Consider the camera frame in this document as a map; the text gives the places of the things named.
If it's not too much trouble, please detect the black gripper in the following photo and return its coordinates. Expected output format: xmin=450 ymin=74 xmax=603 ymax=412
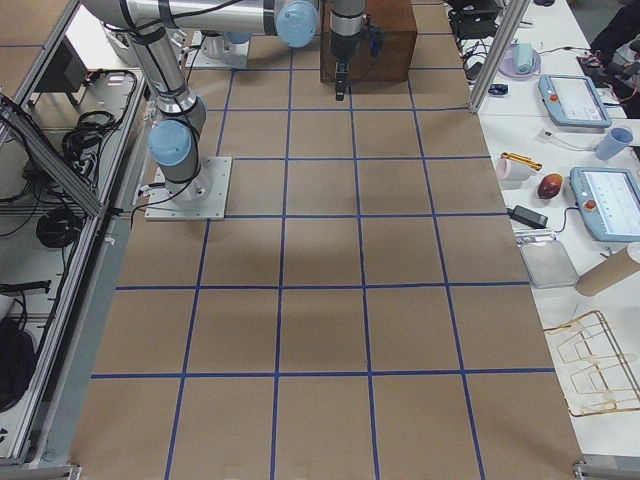
xmin=329 ymin=10 xmax=361 ymax=101

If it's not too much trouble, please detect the dark wooden drawer box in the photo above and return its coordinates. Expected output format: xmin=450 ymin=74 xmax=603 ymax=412
xmin=348 ymin=0 xmax=417 ymax=84

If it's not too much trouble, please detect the purple plate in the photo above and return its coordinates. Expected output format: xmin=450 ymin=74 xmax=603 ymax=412
xmin=499 ymin=45 xmax=541 ymax=79

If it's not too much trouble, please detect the teal box on plate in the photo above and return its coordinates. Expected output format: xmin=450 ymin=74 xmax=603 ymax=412
xmin=512 ymin=43 xmax=534 ymax=75

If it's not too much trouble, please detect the gold metal tool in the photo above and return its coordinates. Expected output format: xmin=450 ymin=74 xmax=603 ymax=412
xmin=501 ymin=152 xmax=543 ymax=171

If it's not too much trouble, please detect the black power adapter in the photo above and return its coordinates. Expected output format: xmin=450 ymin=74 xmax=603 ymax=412
xmin=507 ymin=205 xmax=548 ymax=229

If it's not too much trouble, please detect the far blue teach pendant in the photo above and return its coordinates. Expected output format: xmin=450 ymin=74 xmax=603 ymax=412
xmin=538 ymin=74 xmax=612 ymax=128

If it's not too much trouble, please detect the blue teach pendant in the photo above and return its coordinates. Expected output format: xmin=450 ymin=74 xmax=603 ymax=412
xmin=569 ymin=167 xmax=639 ymax=243
xmin=538 ymin=74 xmax=612 ymax=128

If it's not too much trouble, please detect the red mango fruit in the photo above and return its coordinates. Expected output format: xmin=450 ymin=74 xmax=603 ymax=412
xmin=537 ymin=173 xmax=563 ymax=200

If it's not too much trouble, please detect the grey metal tray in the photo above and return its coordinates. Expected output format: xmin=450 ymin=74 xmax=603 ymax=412
xmin=519 ymin=241 xmax=578 ymax=289

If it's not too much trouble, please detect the light blue plastic cup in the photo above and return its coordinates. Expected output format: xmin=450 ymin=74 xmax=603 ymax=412
xmin=595 ymin=127 xmax=634 ymax=161

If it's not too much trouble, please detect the near blue teach pendant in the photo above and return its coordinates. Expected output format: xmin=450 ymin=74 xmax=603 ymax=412
xmin=569 ymin=167 xmax=639 ymax=243

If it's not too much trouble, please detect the cardboard tube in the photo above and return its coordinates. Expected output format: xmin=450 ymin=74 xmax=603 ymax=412
xmin=575 ymin=242 xmax=639 ymax=296

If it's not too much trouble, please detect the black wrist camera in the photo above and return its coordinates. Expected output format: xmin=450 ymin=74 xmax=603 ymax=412
xmin=365 ymin=15 xmax=385 ymax=58

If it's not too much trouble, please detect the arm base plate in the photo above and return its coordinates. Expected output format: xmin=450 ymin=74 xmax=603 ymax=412
xmin=184 ymin=30 xmax=251 ymax=70
xmin=145 ymin=157 xmax=233 ymax=221

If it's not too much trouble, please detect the aluminium frame post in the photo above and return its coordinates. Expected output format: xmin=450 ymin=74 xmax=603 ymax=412
xmin=469 ymin=0 xmax=530 ymax=113

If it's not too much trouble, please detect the gold wire rack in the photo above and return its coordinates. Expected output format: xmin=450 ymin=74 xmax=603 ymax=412
xmin=544 ymin=310 xmax=639 ymax=418

